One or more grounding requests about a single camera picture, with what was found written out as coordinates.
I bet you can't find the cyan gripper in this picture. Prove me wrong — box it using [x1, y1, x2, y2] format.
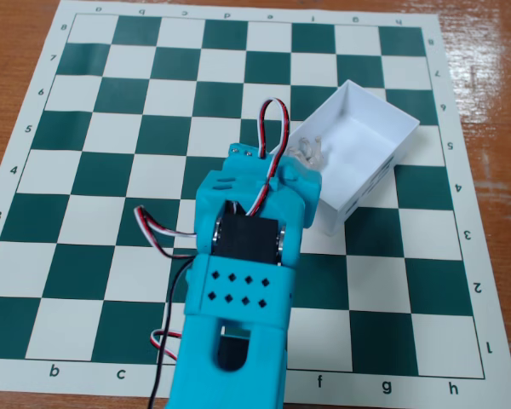
[227, 143, 324, 228]

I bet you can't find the white open cardboard box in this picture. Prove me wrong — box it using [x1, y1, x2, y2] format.
[268, 79, 422, 237]

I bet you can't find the green white chessboard mat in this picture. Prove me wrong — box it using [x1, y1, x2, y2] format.
[0, 0, 511, 409]

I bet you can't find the looped red white black cable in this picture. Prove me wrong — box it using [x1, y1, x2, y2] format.
[245, 98, 291, 219]

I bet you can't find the red white black servo cable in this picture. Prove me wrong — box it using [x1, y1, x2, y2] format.
[149, 328, 183, 366]
[135, 205, 199, 259]

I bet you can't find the thin black cable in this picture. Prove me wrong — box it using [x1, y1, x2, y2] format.
[147, 255, 197, 409]

